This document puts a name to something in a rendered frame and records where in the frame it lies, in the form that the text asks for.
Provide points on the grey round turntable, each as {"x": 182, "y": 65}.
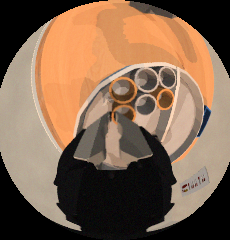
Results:
{"x": 180, "y": 129}

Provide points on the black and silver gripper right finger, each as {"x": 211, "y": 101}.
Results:
{"x": 137, "y": 144}

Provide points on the grey metal sleeve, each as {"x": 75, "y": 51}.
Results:
{"x": 148, "y": 108}
{"x": 169, "y": 79}
{"x": 152, "y": 81}

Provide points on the bronze bushing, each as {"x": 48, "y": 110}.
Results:
{"x": 131, "y": 115}
{"x": 167, "y": 99}
{"x": 125, "y": 98}

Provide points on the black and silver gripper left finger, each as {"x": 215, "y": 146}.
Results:
{"x": 88, "y": 146}

